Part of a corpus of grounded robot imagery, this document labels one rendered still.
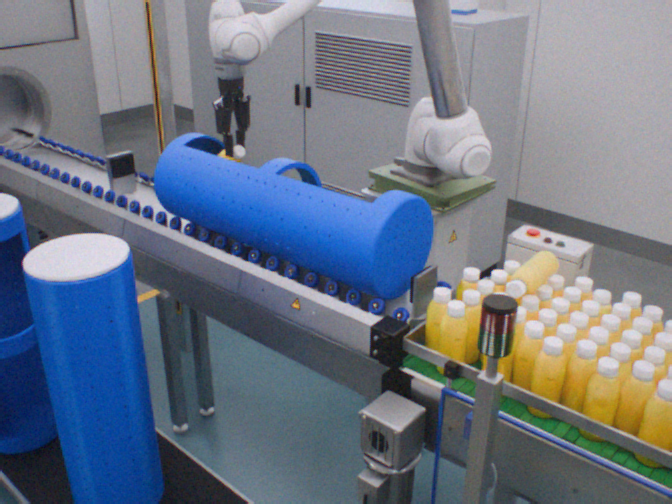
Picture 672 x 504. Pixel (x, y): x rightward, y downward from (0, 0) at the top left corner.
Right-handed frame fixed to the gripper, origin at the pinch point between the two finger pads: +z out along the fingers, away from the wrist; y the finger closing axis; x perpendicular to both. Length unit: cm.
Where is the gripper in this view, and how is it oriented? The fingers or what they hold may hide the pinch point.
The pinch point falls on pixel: (234, 144)
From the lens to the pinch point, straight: 215.2
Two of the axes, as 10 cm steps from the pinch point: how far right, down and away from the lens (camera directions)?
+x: 7.7, 2.8, -5.8
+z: 0.0, 9.0, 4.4
